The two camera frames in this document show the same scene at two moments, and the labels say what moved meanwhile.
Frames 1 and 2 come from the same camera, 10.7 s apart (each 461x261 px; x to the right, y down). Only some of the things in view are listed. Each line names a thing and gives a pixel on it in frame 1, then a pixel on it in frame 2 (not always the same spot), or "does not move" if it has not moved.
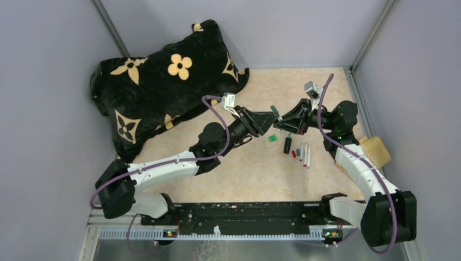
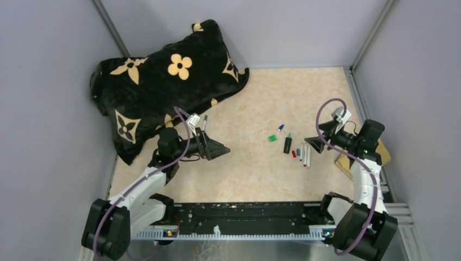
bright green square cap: (272, 138) does not move
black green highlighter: (287, 144) does not move
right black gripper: (295, 121) to (317, 142)
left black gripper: (248, 120) to (203, 143)
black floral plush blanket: (141, 94) does not move
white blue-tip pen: (301, 153) does not move
